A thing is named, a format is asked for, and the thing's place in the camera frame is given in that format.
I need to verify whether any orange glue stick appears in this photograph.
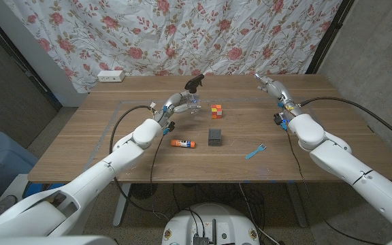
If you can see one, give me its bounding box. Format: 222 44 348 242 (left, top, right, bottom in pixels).
170 139 196 149

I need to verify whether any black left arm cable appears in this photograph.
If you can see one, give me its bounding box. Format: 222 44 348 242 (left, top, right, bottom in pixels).
109 104 172 221

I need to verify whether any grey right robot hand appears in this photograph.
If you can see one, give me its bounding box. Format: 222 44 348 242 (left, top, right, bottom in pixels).
254 72 301 115

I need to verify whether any orange yellow red cube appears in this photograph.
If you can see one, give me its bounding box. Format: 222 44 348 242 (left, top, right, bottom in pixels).
210 104 223 120

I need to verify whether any round black floor fan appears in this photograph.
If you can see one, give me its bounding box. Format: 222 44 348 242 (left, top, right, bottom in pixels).
130 183 159 201

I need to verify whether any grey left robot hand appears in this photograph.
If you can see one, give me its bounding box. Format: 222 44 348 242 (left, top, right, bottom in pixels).
153 90 202 124

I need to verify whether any dark grey cube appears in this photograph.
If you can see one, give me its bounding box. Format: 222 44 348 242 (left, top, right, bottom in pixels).
208 128 223 147

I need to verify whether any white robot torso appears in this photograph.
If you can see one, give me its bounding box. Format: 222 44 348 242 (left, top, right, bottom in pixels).
161 203 261 245

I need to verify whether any floral print backdrop cloth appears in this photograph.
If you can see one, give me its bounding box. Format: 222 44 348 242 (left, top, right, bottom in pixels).
3 0 343 93

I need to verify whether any clear plastic spray bottle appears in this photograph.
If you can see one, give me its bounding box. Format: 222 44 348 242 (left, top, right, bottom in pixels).
182 91 201 115

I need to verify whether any grey shoe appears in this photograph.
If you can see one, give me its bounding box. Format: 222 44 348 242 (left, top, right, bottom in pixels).
0 194 18 218

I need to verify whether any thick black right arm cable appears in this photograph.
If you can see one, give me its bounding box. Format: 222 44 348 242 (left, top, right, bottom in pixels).
299 97 392 147

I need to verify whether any black trigger sprayer head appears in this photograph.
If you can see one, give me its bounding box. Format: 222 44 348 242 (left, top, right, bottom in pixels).
184 73 206 93

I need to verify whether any white power strip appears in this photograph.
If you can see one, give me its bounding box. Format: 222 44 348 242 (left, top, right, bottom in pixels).
97 69 126 83

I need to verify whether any white table leg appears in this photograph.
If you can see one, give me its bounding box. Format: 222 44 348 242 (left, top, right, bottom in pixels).
286 182 309 228
112 182 132 227

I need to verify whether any black backdrop stand pole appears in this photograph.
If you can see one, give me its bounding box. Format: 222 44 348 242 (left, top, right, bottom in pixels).
305 0 356 75

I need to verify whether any blue plastic fork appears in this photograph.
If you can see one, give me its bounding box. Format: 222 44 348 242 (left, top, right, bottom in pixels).
245 144 267 160

